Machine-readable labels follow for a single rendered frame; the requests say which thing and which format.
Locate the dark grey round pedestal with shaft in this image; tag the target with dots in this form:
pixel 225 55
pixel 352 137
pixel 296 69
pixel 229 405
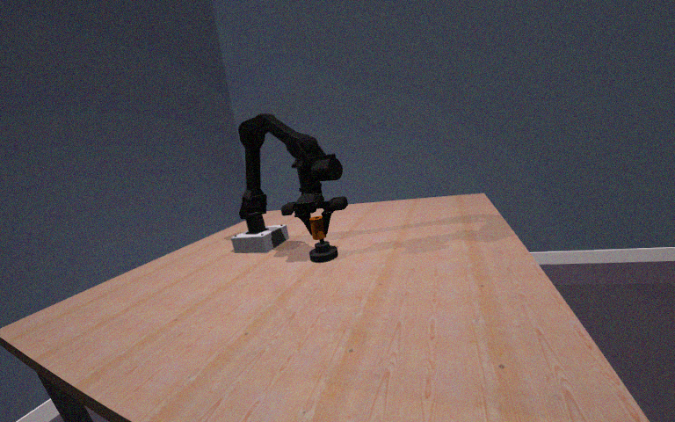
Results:
pixel 323 252

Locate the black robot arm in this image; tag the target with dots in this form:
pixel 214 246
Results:
pixel 311 162

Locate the orange cylindrical knob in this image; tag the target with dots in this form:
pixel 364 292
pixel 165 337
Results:
pixel 317 228

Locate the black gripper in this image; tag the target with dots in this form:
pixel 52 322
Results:
pixel 337 203

